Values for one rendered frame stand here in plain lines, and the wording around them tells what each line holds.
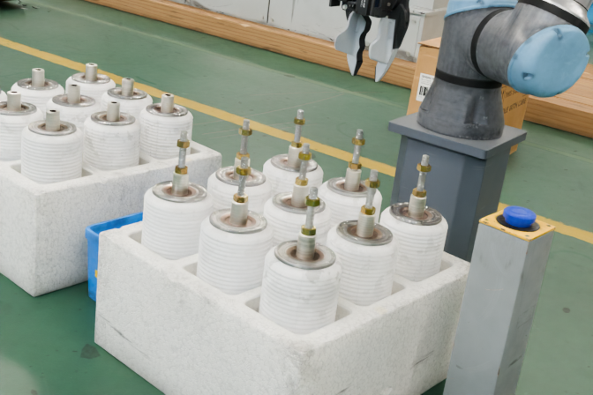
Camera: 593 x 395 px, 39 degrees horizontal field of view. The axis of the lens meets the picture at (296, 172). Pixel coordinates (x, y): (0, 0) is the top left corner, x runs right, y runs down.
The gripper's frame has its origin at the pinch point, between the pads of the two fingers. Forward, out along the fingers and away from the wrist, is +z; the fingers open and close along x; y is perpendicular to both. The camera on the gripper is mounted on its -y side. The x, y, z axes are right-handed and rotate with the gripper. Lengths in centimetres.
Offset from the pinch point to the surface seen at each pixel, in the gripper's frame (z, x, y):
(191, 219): 20.5, -9.2, 24.5
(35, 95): 19, -64, 9
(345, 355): 28.9, 17.6, 24.5
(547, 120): 41, -29, -163
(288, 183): 20.0, -9.4, 3.3
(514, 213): 10.5, 28.5, 8.2
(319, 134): 43, -65, -86
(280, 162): 18.1, -13.0, 1.1
